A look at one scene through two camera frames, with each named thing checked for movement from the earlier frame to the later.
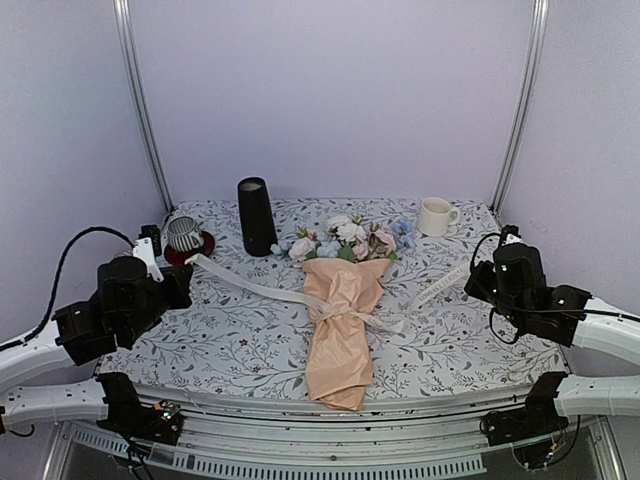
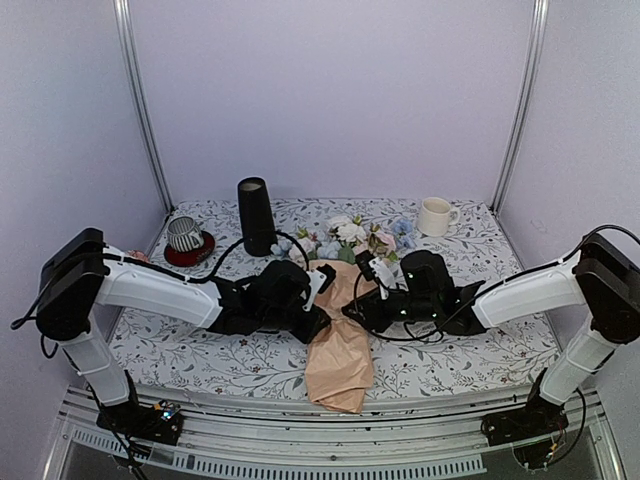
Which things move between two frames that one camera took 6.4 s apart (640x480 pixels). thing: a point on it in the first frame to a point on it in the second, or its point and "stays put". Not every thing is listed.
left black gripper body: x=144 y=319 to x=278 y=321
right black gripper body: x=480 y=289 to x=420 y=310
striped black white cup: x=184 y=235 stays put
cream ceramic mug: x=436 y=216 stays put
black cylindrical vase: x=258 y=229 stays put
